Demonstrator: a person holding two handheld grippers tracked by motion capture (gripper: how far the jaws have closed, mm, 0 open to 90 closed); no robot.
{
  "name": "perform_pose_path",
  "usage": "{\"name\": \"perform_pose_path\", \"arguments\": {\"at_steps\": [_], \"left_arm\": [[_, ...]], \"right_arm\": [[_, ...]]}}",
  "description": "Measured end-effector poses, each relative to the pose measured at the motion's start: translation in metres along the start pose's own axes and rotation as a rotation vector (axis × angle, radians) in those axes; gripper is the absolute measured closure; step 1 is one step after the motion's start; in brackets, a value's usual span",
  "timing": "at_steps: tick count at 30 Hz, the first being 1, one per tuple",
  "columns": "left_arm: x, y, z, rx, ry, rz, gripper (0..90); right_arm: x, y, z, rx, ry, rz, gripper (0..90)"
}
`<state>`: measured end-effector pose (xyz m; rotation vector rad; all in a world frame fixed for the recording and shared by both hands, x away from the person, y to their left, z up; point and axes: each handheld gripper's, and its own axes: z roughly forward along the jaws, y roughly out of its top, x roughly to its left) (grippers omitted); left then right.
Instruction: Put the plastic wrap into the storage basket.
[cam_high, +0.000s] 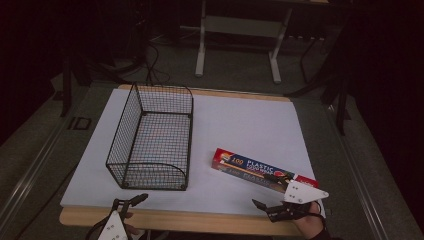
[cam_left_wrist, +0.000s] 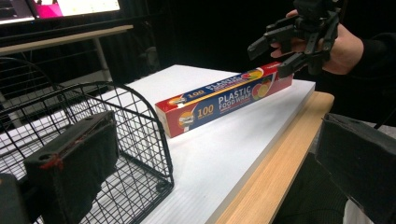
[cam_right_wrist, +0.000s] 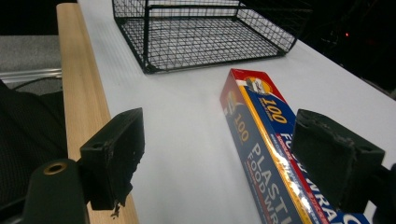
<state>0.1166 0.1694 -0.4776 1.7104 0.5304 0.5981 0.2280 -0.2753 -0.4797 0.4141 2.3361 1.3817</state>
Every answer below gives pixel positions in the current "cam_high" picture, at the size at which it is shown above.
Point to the person's left hand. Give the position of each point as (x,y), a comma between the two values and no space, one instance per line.
(130,227)

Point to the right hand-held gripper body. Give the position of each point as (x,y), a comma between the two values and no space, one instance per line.
(305,195)

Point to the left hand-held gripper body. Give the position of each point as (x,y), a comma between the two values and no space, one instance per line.
(113,228)

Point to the white paper sheet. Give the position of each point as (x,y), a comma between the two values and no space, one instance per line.
(233,126)

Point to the white metal stand frame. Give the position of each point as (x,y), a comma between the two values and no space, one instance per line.
(240,26)

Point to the black metal stand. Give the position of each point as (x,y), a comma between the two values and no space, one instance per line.
(340,100)

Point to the person's right hand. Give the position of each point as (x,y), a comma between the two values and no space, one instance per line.
(311,223)

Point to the blue red plastic wrap box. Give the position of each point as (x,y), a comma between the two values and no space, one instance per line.
(246,166)

